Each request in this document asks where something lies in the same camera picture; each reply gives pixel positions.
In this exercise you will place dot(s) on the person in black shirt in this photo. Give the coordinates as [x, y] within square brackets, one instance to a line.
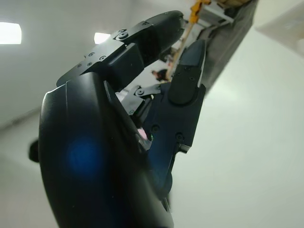
[162, 74]

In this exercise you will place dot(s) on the ceiling light panel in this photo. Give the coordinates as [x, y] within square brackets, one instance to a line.
[9, 33]
[102, 38]

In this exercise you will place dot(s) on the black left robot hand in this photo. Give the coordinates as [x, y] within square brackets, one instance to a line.
[95, 154]

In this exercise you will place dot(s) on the yellow lifting frame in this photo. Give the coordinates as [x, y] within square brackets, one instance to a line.
[196, 12]

